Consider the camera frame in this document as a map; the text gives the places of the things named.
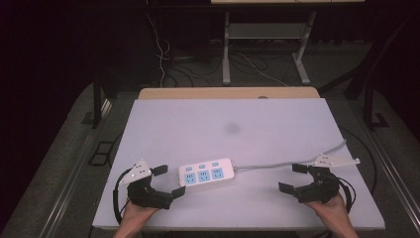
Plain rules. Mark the metal floor rail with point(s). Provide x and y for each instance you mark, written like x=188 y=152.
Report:
x=76 y=172
x=389 y=165

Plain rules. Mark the black metal stand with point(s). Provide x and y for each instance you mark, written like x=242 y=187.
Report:
x=96 y=102
x=371 y=105

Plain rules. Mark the wooden table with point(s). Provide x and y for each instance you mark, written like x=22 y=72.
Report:
x=224 y=93

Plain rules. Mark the white metal stand with shelf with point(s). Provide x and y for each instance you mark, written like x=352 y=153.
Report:
x=267 y=31

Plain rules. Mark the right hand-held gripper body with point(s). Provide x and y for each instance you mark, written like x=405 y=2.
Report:
x=320 y=188

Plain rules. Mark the person's left hand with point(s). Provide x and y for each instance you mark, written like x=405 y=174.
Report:
x=135 y=214

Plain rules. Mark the white power strip blue sockets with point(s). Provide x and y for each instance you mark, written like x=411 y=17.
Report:
x=206 y=172

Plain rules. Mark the white table cover board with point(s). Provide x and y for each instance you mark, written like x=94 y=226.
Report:
x=231 y=132

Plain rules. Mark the person's right hand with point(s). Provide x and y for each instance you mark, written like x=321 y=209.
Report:
x=333 y=211

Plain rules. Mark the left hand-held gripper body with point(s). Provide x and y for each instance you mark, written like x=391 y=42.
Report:
x=148 y=196

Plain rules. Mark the black floor frame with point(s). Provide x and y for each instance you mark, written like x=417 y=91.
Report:
x=100 y=153

